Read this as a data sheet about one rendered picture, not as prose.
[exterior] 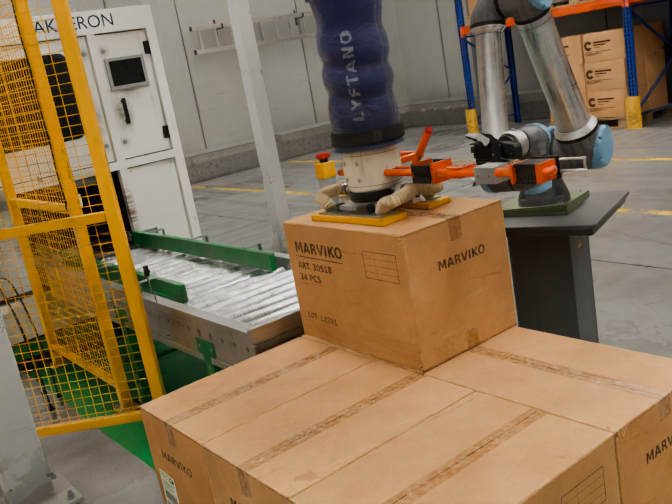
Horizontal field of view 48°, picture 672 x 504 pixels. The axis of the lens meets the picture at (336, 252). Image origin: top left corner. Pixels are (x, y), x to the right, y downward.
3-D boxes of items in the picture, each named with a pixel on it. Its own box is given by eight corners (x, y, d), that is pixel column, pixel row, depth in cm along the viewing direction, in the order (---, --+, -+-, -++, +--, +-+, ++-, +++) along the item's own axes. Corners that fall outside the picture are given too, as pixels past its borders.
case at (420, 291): (304, 334, 258) (281, 221, 249) (391, 297, 280) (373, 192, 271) (424, 372, 210) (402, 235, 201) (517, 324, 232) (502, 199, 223)
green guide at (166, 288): (49, 269, 440) (45, 254, 437) (66, 264, 446) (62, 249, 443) (167, 309, 313) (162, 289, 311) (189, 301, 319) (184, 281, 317)
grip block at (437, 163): (410, 185, 215) (407, 164, 213) (434, 177, 220) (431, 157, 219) (432, 185, 208) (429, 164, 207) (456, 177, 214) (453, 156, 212)
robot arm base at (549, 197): (524, 200, 296) (520, 175, 294) (573, 194, 287) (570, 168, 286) (514, 209, 279) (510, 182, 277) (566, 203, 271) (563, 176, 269)
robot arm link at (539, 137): (555, 150, 240) (550, 119, 238) (532, 159, 233) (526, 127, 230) (531, 152, 247) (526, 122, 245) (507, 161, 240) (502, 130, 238)
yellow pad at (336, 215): (311, 221, 241) (308, 205, 240) (335, 213, 247) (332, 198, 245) (383, 227, 214) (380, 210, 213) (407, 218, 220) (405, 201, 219)
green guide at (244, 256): (134, 244, 470) (130, 230, 468) (149, 239, 476) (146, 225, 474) (272, 271, 344) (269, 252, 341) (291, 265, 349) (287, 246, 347)
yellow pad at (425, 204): (355, 206, 252) (353, 191, 251) (377, 199, 258) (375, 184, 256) (429, 210, 225) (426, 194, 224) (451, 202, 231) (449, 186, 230)
